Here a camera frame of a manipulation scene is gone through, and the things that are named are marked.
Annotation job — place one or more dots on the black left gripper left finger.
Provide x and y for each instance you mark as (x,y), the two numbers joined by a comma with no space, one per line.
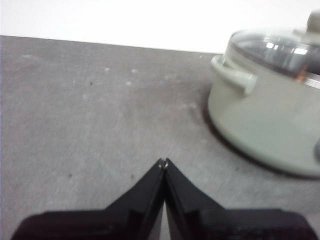
(120,220)

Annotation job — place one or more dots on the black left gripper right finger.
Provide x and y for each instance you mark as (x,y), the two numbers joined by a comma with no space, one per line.
(212,222)

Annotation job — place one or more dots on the glass pot lid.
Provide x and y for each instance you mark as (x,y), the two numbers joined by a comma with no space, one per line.
(275,50)

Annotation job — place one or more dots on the pale green electric pot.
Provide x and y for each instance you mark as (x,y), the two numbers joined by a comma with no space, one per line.
(270,125)

